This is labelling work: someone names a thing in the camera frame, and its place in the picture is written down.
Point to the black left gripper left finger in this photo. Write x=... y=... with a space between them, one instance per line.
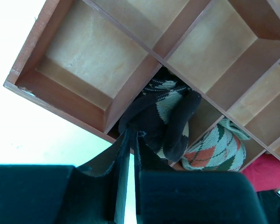
x=94 y=193

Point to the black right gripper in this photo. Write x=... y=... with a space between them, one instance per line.
x=270 y=201

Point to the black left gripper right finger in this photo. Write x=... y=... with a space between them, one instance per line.
x=168 y=196

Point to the brown argyle sock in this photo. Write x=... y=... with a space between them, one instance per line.
x=160 y=114

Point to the wooden compartment tray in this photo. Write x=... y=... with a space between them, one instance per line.
x=87 y=60

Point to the rolled red sock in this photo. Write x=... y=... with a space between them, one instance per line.
x=263 y=173

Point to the rolled orange green argyle sock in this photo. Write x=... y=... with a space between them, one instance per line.
x=220 y=149

